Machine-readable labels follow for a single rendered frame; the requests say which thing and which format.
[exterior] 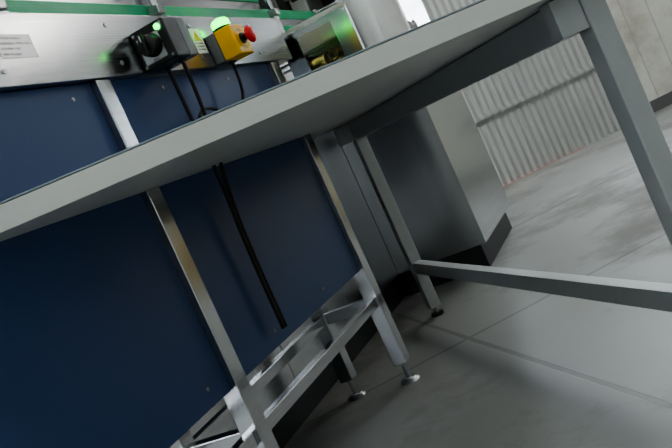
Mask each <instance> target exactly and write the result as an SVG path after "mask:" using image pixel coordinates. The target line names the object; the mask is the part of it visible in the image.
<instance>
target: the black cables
mask: <svg viewBox="0 0 672 448"><path fill-rule="evenodd" d="M181 63H182V65H183V68H184V70H185V72H186V74H187V77H188V79H189V81H190V84H191V86H192V88H193V91H194V93H195V96H196V98H197V101H198V103H199V106H200V108H201V110H200V112H199V114H198V119H199V118H201V117H202V114H203V116H206V115H207V113H206V111H207V110H212V111H218V110H220V109H219V108H215V107H204V105H203V102H202V99H201V97H200V94H199V92H198V90H197V87H196V85H195V82H194V80H193V78H192V75H191V73H190V71H189V69H188V66H187V64H186V62H185V61H183V62H181ZM232 67H233V69H234V71H235V74H236V77H237V79H238V82H239V86H240V90H241V100H244V99H245V94H244V88H243V84H242V81H241V78H240V75H239V73H238V70H237V68H236V66H235V63H232ZM167 72H168V74H169V76H170V78H171V80H172V83H173V85H174V87H175V89H176V91H177V93H178V95H179V98H180V100H181V102H182V104H183V106H184V108H185V110H186V113H187V115H188V117H189V119H190V121H191V122H192V121H194V118H193V115H192V113H191V111H190V109H189V107H188V105H187V103H186V101H185V98H184V96H183V94H182V92H181V90H180V88H179V86H178V83H177V81H176V79H175V77H174V75H173V73H172V70H171V69H168V70H167ZM219 166H220V169H221V173H222V176H223V179H224V182H225V185H224V183H223V180H222V178H221V176H220V173H219V171H218V169H217V167H216V165H213V166H212V168H213V170H214V172H215V175H216V177H217V179H218V182H219V184H220V187H221V189H222V191H223V193H224V195H225V198H226V200H227V203H228V205H229V208H230V210H231V213H232V216H233V218H234V221H235V224H236V226H237V229H238V231H239V234H240V236H241V238H242V241H243V243H244V246H245V248H246V250H247V253H248V255H249V257H250V259H251V262H252V264H253V266H254V269H255V271H256V273H257V275H258V278H259V280H260V282H261V284H262V287H263V289H264V291H265V293H266V295H267V298H268V300H269V302H270V304H271V307H272V309H273V311H274V313H275V315H276V318H277V320H278V322H279V324H280V326H281V329H284V328H285V327H286V326H288V325H287V322H286V320H285V318H284V316H283V314H282V312H281V309H280V307H279V305H278V303H277V301H276V298H275V296H274V294H273V292H272V289H271V287H270V285H269V283H268V280H267V278H266V276H265V274H264V272H263V269H262V267H261V265H260V262H259V260H258V258H257V256H256V253H255V251H254V249H253V246H252V244H251V242H250V239H249V237H248V234H247V232H246V230H245V227H244V225H243V222H242V220H241V217H240V214H239V211H238V208H237V206H236V203H235V200H234V197H233V194H232V191H231V188H230V185H229V182H228V178H227V175H226V172H225V169H224V165H223V162H221V163H219ZM225 186H226V187H225ZM226 189H227V190H226Z"/></svg>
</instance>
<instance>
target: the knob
mask: <svg viewBox="0 0 672 448"><path fill-rule="evenodd" d="M137 39H138V50H139V52H140V53H141V54H142V55H144V56H146V57H157V56H159V55H160V53H161V52H162V49H163V43H162V40H161V38H160V37H159V36H158V35H157V34H154V33H148V34H145V35H139V36H137Z"/></svg>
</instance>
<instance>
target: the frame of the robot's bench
mask: <svg viewBox="0 0 672 448"><path fill-rule="evenodd" d="M539 9H540V12H539V13H537V14H535V15H533V16H532V17H530V18H528V19H527V20H525V21H523V22H521V23H520V24H518V25H516V26H515V27H513V28H511V29H510V30H508V31H506V32H504V33H503V34H501V35H499V36H498V37H496V38H494V39H492V40H491V41H489V42H487V43H486V44H484V45H482V46H480V47H479V48H477V49H475V50H474V51H472V52H470V53H468V54H467V55H465V56H463V57H462V58H460V59H458V60H456V61H455V62H453V63H451V64H450V65H448V66H446V67H445V68H443V69H441V70H439V71H438V72H436V73H434V74H433V75H431V76H429V77H427V78H426V79H424V80H422V81H421V82H419V83H417V84H415V85H414V86H412V87H410V88H409V89H407V90H405V91H403V92H402V93H400V94H398V95H397V96H395V97H393V98H391V99H390V100H388V101H386V102H385V103H383V104H381V105H380V106H378V107H376V108H374V109H373V110H371V111H369V112H368V113H366V114H364V115H362V116H361V117H359V118H357V119H356V120H354V121H351V122H349V123H347V124H346V125H344V126H342V127H339V128H337V129H335V130H333V133H334V135H335V137H336V139H337V141H338V144H339V146H340V147H341V146H344V145H346V144H348V143H350V142H353V143H354V145H355V147H356V150H357V152H358V154H359V156H360V158H361V161H362V163H363V165H364V167H365V170H366V172H367V174H368V176H369V179H370V181H371V183H372V185H373V187H374V190H375V192H376V194H377V196H378V199H379V201H380V203H381V205H382V208H383V210H384V212H385V214H386V217H387V219H388V221H389V223H390V225H391V228H392V230H393V232H394V234H395V237H396V239H397V241H398V243H399V246H400V248H401V250H402V252H403V255H404V257H405V259H406V261H407V263H408V266H409V268H410V270H411V272H412V275H413V277H414V279H415V281H416V284H417V286H418V288H419V290H420V292H421V295H422V297H423V299H424V301H425V304H426V306H427V308H428V309H434V312H432V313H431V316H432V317H437V316H440V315H442V314H443V313H444V311H443V309H437V307H438V306H439V305H441V303H440V300H439V298H438V296H437V294H436V291H435V289H434V287H433V285H432V282H431V280H430V278H429V276H435V277H442V278H448V279H455V280H462V281H468V282H475V283H481V284H488V285H495V286H501V287H508V288H515V289H521V290H528V291H534V292H541V293H548V294H554V295H561V296H568V297H574V298H581V299H587V300H594V301H601V302H607V303H614V304H621V305H627V306H634V307H640V308H647V309H654V310H660V311H667V312H672V284H669V283H659V282H648V281H638V280H627V279H617V278H606V277H596V276H585V275H575V274H564V273H554V272H543V271H533V270H523V269H512V268H502V267H491V266H481V265H470V264H460V263H449V262H439V261H428V260H421V258H420V255H419V253H418V251H417V249H416V247H415V244H414V242H413V240H412V238H411V235H410V233H409V231H408V229H407V226H406V224H405V222H404V220H403V217H402V215H401V213H400V211H399V208H398V206H397V204H396V202H395V199H394V197H393V195H392V193H391V191H390V188H389V186H388V184H387V182H386V179H385V177H384V175H383V173H382V170H381V168H380V166H379V164H378V161H377V159H376V157H375V155H374V152H373V150H372V148H371V146H370V144H369V141H368V139H367V137H366V135H368V134H370V133H372V132H374V131H376V130H378V129H380V128H382V127H385V126H387V125H389V124H391V123H393V122H395V121H397V120H399V119H401V118H403V117H405V116H408V115H410V114H412V113H414V112H416V111H418V110H420V109H422V108H424V107H426V106H428V105H431V104H433V103H435V102H437V101H439V100H441V99H443V98H445V97H447V96H449V95H451V94H454V93H456V92H458V91H460V90H462V89H464V88H466V87H468V86H470V85H472V84H474V83H476V82H479V81H481V80H483V79H485V78H487V77H489V76H491V75H493V74H495V73H497V72H499V71H502V70H504V69H506V68H508V67H510V66H512V65H514V64H516V63H518V62H520V61H522V60H525V59H527V58H529V57H531V56H533V55H535V54H537V53H539V52H541V51H543V50H545V49H548V48H550V47H552V46H554V45H556V44H558V43H560V42H562V41H564V40H566V39H568V38H571V37H573V36H575V35H577V34H579V33H580V35H581V37H582V40H583V42H584V44H585V47H586V49H587V51H588V54H589V56H590V58H591V61H592V63H593V65H594V68H595V70H596V72H597V75H598V77H599V79H600V82H601V84H602V86H603V89H604V91H605V93H606V96H607V98H608V100H609V103H610V105H611V107H612V110H613V112H614V114H615V117H616V119H617V121H618V124H619V126H620V128H621V131H622V133H623V135H624V138H625V140H626V142H627V145H628V147H629V149H630V152H631V154H632V156H633V158H634V161H635V163H636V165H637V168H638V170H639V172H640V175H641V177H642V179H643V182H644V184H645V186H646V189H647V191H648V193H649V196H650V198H651V200H652V203H653V205H654V207H655V210H656V212H657V214H658V217H659V219H660V221H661V224H662V226H663V228H664V231H665V233H666V235H667V238H668V240H669V242H670V245H671V247H672V154H671V151H670V149H669V147H668V144H667V142H666V140H665V137H664V135H663V133H662V130H661V128H660V126H659V123H658V121H657V119H656V116H655V114H654V112H653V109H652V107H651V105H650V102H649V100H648V97H647V95H646V93H645V90H644V88H643V86H642V83H641V81H640V79H639V76H638V74H637V72H636V69H635V67H634V65H633V62H632V60H631V58H630V55H629V53H628V51H627V48H626V46H625V44H624V41H623V39H622V37H621V34H620V32H619V30H618V27H617V25H616V23H615V20H614V18H613V16H612V13H611V11H610V8H609V6H608V4H607V1H606V0H552V1H550V2H548V3H546V4H544V5H543V6H541V7H540V8H539Z"/></svg>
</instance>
